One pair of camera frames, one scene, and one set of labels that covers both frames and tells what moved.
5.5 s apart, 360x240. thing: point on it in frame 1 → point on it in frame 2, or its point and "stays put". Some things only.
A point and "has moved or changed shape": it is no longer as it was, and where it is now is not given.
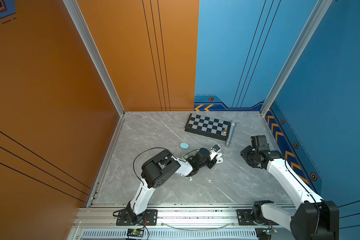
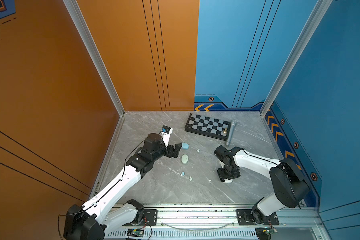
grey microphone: [231, 132] stays put
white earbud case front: [219, 160] has moved or changed shape
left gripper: [213, 162] → [169, 152]
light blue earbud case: [184, 146] stays put
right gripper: [243, 154] → [221, 176]
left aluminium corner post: [79, 20] stays put
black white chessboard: [208, 126] stays put
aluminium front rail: [175, 216] stays put
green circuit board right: [268, 231] stays put
